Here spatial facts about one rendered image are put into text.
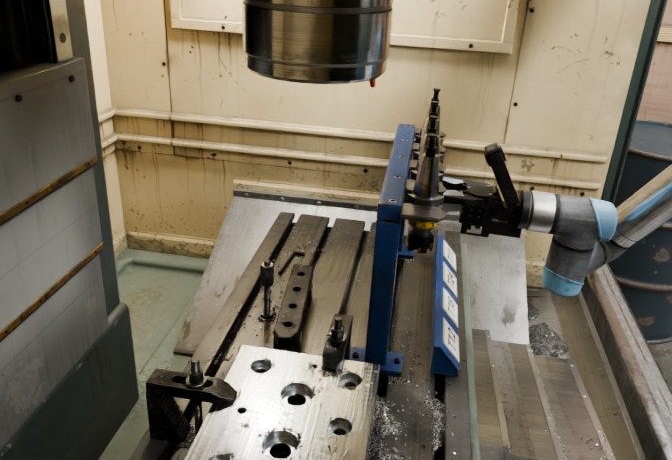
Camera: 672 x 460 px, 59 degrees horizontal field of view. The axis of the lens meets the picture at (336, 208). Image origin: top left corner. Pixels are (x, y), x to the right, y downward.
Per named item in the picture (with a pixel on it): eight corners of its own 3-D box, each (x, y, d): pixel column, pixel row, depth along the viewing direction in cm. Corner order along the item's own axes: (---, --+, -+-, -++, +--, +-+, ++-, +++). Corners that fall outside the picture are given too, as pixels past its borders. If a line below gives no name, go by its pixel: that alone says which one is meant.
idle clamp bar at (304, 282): (313, 291, 131) (314, 265, 129) (297, 368, 108) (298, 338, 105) (291, 289, 132) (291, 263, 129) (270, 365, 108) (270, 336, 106)
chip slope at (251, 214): (510, 295, 186) (525, 220, 176) (543, 476, 123) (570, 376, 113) (235, 260, 198) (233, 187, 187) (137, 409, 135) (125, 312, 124)
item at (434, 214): (445, 211, 99) (446, 206, 98) (445, 224, 94) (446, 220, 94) (403, 206, 100) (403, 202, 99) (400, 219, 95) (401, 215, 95)
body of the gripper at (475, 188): (456, 233, 111) (522, 243, 110) (464, 191, 107) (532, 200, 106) (455, 216, 118) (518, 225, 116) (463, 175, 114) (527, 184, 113)
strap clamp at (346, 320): (349, 365, 109) (354, 295, 103) (338, 416, 98) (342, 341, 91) (331, 362, 110) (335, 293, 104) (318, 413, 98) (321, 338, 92)
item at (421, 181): (411, 186, 103) (415, 149, 100) (437, 188, 103) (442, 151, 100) (413, 197, 99) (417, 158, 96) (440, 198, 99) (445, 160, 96)
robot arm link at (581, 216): (610, 254, 108) (624, 212, 104) (547, 245, 109) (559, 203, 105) (600, 234, 115) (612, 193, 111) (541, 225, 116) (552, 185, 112)
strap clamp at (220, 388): (240, 436, 93) (238, 358, 87) (233, 453, 90) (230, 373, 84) (159, 423, 94) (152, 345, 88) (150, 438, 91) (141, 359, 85)
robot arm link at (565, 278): (596, 286, 119) (612, 237, 114) (567, 305, 112) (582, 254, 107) (561, 268, 124) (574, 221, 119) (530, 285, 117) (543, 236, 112)
